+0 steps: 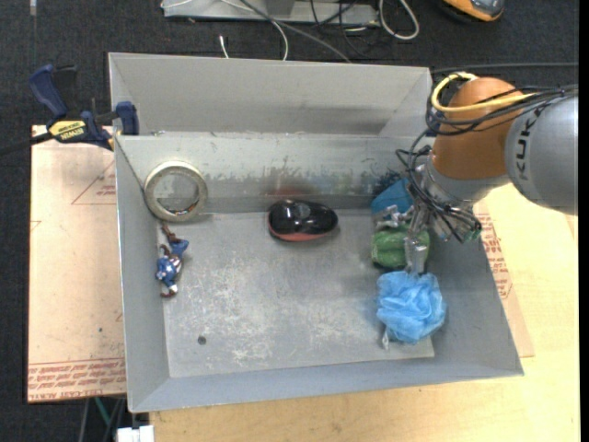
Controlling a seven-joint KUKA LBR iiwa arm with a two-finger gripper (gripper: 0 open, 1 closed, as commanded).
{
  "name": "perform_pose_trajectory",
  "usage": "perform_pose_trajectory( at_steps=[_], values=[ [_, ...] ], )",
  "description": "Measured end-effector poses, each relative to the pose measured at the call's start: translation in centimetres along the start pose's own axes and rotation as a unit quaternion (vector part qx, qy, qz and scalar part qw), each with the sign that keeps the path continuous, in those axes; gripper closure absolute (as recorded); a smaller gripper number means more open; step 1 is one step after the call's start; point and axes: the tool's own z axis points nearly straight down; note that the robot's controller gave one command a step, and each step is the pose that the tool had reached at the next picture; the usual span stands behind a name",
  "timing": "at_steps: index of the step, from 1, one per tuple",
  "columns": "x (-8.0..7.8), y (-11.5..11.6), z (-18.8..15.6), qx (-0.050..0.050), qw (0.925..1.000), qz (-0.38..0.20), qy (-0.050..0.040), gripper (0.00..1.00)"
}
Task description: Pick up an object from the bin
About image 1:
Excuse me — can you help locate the blue toy action figure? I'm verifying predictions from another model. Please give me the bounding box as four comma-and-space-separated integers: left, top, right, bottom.
154, 224, 191, 299

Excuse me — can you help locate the black and red computer mouse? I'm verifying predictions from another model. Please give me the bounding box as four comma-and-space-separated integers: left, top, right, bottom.
267, 198, 340, 244

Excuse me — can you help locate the brown cardboard board red print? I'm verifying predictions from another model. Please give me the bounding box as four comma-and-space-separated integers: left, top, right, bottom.
27, 124, 537, 405

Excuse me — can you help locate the blue sponge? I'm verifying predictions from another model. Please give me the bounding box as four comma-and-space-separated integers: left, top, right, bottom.
370, 177, 416, 219

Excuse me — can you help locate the grey metal bin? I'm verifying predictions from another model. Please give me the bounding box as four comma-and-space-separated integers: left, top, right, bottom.
108, 52, 525, 414

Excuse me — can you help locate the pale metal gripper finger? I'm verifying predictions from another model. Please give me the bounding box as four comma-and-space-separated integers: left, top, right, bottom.
375, 204, 414, 230
403, 238, 430, 276

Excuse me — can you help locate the green soft toy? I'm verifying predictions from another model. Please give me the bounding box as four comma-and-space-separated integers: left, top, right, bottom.
370, 227, 432, 271

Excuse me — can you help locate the blue mesh bath pouf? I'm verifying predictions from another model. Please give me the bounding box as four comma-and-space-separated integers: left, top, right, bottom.
375, 270, 448, 351

